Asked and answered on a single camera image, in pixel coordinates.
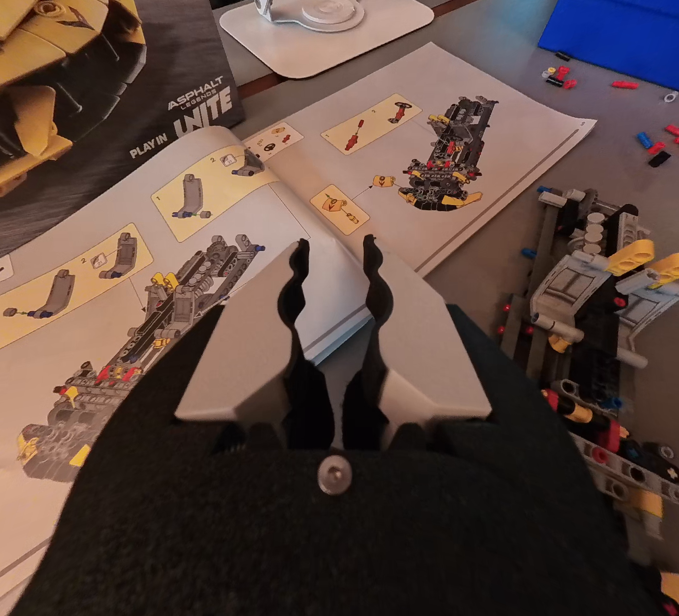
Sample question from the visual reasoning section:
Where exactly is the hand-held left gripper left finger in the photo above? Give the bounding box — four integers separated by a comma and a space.
174, 238, 335, 451

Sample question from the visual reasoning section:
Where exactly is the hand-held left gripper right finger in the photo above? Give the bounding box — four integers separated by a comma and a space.
342, 235, 492, 451

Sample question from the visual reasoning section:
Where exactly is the lego car chassis model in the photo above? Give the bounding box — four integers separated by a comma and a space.
496, 186, 679, 569

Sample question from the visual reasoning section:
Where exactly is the grey lego panel piece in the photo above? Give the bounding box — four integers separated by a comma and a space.
615, 270, 679, 349

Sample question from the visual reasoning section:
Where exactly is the open lego instruction booklet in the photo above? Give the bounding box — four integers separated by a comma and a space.
0, 42, 597, 580

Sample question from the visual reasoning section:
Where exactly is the lego set box yellow car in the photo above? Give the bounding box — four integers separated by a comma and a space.
0, 0, 246, 256

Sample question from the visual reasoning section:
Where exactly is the white monitor stand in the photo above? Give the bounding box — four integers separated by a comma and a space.
219, 0, 436, 80

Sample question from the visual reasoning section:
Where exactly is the pile of red blue pins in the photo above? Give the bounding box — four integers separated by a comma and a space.
541, 64, 679, 168

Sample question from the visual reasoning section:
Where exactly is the blue plastic bin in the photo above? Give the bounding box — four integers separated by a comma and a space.
537, 0, 679, 89

